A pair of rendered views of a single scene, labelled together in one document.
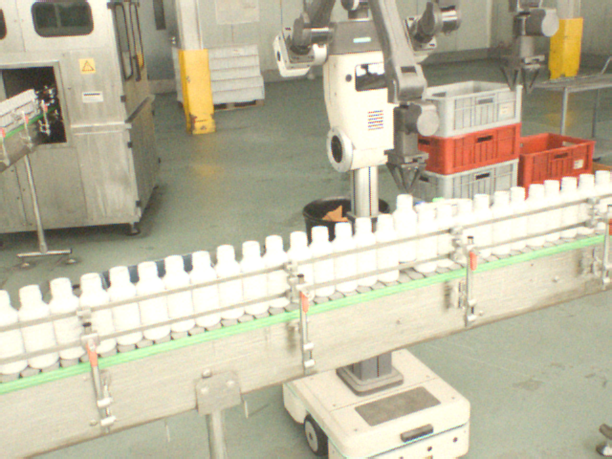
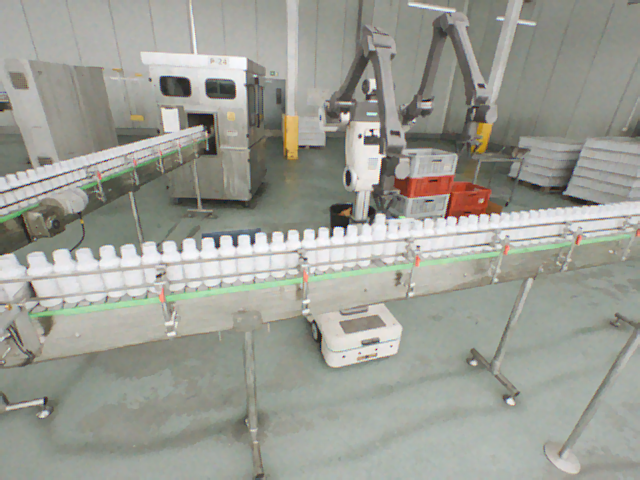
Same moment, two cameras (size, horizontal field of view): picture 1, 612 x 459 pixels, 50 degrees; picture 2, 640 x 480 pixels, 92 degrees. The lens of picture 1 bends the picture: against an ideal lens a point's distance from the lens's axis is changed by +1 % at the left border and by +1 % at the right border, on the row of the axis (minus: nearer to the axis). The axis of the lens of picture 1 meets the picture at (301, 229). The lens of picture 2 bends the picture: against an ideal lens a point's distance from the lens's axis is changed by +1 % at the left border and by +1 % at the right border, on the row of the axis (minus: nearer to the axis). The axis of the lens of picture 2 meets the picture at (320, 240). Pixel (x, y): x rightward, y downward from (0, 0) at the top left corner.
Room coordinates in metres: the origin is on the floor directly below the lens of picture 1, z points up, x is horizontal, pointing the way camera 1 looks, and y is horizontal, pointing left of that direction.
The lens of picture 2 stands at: (0.40, -0.09, 1.61)
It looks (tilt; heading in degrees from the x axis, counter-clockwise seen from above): 25 degrees down; 3
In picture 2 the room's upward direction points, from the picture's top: 3 degrees clockwise
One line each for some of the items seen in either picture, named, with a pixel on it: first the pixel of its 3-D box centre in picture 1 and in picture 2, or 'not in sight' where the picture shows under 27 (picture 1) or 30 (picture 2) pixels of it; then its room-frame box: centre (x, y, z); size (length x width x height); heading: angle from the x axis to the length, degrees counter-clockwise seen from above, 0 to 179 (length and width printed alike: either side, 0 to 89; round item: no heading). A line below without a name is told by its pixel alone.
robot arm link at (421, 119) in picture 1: (416, 105); (396, 158); (1.50, -0.28, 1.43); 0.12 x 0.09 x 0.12; 22
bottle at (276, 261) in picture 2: (253, 277); (277, 254); (1.38, 0.12, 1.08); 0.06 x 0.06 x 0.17
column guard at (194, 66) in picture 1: (196, 91); (290, 137); (9.12, 1.31, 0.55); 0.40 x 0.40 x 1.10; 23
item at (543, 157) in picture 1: (536, 159); (459, 195); (4.33, -1.61, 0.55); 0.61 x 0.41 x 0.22; 116
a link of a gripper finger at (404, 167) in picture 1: (406, 173); (384, 201); (1.53, -0.26, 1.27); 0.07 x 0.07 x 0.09; 23
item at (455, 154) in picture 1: (460, 142); (420, 181); (3.97, -1.00, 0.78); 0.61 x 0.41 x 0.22; 119
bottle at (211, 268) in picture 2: (151, 300); (210, 262); (1.29, 0.33, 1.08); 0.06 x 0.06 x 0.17
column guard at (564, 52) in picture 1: (564, 54); (479, 141); (10.84, -4.36, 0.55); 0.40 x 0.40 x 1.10; 23
